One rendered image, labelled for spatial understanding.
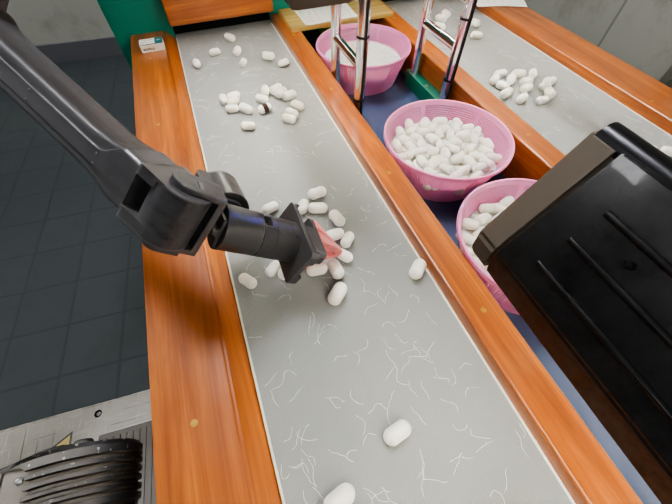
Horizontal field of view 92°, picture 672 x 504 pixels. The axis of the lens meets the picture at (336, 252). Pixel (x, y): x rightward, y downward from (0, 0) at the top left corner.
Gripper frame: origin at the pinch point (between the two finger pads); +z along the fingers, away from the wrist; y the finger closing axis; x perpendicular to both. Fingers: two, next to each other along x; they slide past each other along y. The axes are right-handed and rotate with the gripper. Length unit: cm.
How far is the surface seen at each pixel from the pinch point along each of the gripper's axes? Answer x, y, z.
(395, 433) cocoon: 1.9, -26.1, -1.1
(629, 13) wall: -111, 107, 169
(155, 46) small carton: 13, 79, -19
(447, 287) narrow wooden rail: -8.5, -11.5, 10.4
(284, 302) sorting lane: 8.4, -4.5, -5.9
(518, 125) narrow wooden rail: -32, 18, 37
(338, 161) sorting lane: -4.1, 22.8, 8.1
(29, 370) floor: 124, 39, -28
